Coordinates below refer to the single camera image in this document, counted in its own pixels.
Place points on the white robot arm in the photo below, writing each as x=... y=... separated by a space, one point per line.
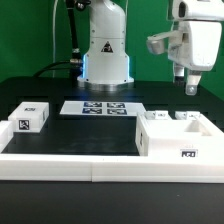
x=106 y=64

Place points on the white cabinet body box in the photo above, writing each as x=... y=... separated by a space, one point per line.
x=185 y=137

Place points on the white left fence bar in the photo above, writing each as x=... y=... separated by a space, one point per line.
x=6 y=134

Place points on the white marker sheet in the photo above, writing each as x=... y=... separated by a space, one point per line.
x=100 y=108

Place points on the white cabinet top block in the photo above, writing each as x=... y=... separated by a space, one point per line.
x=29 y=116

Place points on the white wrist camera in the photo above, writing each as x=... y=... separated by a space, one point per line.
x=156 y=43

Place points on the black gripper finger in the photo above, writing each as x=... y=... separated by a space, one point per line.
x=178 y=72
x=192 y=81

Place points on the white cabinet door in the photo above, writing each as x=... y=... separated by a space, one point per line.
x=157 y=115
x=187 y=115

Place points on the white fence bar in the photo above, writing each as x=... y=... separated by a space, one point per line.
x=6 y=134
x=39 y=167

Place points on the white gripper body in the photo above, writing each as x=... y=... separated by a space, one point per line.
x=198 y=23

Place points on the white front fence bar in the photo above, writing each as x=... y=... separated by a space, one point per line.
x=39 y=167

